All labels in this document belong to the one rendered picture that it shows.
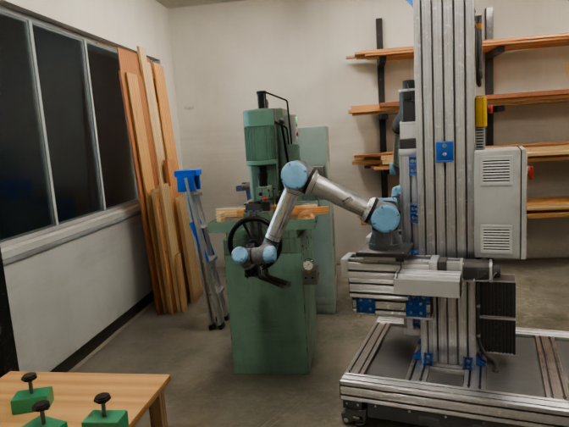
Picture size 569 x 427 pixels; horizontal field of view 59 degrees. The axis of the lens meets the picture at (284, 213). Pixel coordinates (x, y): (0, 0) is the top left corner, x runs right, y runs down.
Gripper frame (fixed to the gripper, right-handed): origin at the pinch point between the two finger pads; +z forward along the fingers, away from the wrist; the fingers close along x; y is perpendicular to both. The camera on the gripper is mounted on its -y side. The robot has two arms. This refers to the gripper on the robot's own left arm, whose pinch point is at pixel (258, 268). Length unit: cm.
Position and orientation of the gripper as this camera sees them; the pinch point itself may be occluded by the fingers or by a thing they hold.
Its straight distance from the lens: 255.8
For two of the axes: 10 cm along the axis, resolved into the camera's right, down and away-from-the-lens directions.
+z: 2.1, 3.4, 9.2
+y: 0.4, 9.4, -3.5
